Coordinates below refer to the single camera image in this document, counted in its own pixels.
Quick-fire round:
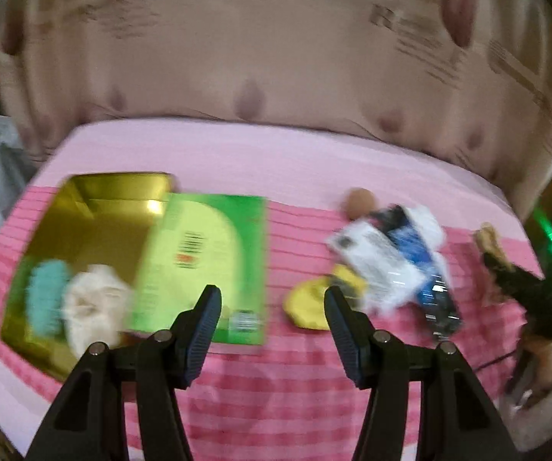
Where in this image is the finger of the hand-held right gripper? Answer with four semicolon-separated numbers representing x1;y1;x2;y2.
482;250;545;308

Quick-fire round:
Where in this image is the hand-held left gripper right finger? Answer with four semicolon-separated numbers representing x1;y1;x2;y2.
323;285;517;461

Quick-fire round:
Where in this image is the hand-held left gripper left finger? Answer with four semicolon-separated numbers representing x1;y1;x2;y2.
26;285;223;461

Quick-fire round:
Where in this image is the tan soft item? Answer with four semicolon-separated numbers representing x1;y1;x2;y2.
475;223;514;270

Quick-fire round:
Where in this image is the yellow round sponge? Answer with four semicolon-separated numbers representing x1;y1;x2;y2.
283;264;368;331

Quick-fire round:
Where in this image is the white cloth packet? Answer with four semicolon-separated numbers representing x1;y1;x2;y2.
328;221;425;315

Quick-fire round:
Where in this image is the blue plastic packet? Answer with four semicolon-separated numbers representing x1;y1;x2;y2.
376;206;464;342

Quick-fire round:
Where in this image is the clear cotton swab bag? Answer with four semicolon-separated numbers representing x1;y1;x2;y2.
403;204;449;274

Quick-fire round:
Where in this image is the green tin lid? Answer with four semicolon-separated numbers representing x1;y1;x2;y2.
129;193;269;345

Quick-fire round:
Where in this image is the cream fluffy pompom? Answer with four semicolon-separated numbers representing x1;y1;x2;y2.
62;264;135;353

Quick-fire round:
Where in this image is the teal fluffy pompom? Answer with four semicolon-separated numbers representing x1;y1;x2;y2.
26;259;72;339

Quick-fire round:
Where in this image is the gold metal tin box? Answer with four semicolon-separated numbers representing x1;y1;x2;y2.
0;172;176;380

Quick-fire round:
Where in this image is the person's right hand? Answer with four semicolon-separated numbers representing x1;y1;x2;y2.
521;336;552;395

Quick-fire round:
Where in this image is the brown round puff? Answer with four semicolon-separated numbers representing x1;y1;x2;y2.
343;188;377;219

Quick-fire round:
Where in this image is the pink bed sheet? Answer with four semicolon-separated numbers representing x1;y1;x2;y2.
0;119;526;461

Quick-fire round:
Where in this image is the beige leaf print curtain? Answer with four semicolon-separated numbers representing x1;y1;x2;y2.
0;0;552;217

